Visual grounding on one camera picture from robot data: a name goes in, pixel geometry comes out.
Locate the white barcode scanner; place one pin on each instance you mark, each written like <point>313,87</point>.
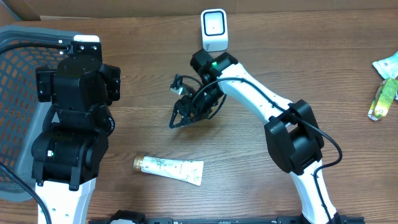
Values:
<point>214,30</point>

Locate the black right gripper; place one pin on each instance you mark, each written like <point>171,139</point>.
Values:
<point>189,108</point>

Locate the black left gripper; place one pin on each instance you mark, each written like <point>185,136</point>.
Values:
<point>43,84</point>

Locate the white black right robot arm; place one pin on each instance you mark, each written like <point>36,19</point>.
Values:
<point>294,140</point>

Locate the teal wet wipes pack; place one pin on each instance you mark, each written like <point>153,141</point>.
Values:
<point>387,68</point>

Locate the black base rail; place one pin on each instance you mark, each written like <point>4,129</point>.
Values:
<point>125,216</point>

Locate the grey plastic shopping basket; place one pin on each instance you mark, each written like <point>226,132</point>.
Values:
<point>22,116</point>

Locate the white tube with gold cap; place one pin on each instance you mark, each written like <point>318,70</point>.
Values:
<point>186,171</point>

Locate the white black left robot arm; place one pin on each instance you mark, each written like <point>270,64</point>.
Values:
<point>68,151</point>

